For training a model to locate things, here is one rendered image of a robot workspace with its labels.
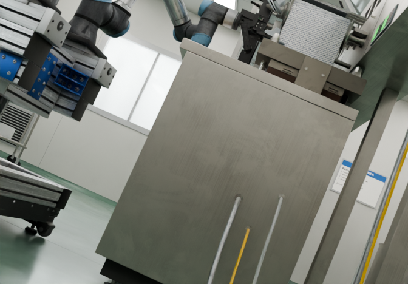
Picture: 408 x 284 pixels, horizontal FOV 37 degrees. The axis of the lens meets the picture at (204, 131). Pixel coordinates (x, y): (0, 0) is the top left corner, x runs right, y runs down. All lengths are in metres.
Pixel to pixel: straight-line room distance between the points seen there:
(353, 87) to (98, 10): 1.11
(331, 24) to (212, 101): 0.64
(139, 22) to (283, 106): 6.38
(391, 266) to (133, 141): 6.62
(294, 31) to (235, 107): 0.50
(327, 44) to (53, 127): 6.17
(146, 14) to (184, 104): 6.35
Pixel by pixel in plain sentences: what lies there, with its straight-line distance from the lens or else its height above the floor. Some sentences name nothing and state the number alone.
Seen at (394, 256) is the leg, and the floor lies 0.46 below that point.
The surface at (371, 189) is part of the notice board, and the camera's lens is 8.11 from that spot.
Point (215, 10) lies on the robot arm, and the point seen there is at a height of 1.11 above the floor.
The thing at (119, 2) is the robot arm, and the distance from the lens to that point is 2.75.
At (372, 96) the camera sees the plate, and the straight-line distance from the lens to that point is 2.79.
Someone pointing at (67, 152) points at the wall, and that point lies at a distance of 8.16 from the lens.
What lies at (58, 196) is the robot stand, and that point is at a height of 0.19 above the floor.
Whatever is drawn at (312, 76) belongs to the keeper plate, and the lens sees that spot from 2.17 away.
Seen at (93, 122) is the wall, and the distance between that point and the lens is 8.14.
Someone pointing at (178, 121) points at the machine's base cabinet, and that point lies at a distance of 2.08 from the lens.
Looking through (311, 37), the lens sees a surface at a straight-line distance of 2.44.
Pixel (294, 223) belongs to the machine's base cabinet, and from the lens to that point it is 2.06.
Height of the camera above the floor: 0.36
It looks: 7 degrees up
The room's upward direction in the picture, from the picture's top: 24 degrees clockwise
